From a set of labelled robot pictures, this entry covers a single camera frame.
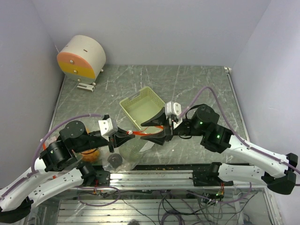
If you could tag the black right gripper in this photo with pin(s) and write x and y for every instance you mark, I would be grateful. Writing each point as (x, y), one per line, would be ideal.
(160, 119)

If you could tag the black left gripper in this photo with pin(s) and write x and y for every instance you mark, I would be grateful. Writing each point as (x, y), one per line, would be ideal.
(119, 137)

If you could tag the green netted toy melon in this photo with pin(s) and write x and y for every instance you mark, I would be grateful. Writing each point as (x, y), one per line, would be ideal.
(130, 150)

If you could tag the spare clear zip bag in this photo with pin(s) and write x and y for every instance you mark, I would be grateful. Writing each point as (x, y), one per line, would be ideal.
(127, 166)

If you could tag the dark toy plum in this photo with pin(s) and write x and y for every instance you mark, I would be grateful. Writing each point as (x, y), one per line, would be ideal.
(115, 160)

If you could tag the orange toy pineapple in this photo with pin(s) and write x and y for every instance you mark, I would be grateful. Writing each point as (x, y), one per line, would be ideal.
(91, 155)

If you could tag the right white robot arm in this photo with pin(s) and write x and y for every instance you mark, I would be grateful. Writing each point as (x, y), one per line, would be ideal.
(275, 171)

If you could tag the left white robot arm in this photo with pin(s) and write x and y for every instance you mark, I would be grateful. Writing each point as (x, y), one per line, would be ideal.
(54, 154)

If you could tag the pale green plastic basket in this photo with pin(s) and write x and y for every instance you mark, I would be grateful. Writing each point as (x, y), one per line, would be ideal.
(142, 106)

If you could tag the beige drum orange yellow face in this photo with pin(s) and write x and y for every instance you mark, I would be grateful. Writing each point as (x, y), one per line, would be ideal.
(82, 59)

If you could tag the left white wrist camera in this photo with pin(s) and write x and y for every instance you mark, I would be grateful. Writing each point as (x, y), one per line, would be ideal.
(108, 126)

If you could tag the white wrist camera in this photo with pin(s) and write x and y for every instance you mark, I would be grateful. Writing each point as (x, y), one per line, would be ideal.
(173, 111)
(108, 126)

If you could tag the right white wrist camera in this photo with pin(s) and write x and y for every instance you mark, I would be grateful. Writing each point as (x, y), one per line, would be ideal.
(173, 111)

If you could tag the aluminium rail frame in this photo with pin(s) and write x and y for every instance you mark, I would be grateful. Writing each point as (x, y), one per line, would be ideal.
(159, 177)

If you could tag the small white bracket block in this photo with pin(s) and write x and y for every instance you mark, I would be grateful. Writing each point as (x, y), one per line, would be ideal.
(85, 87)

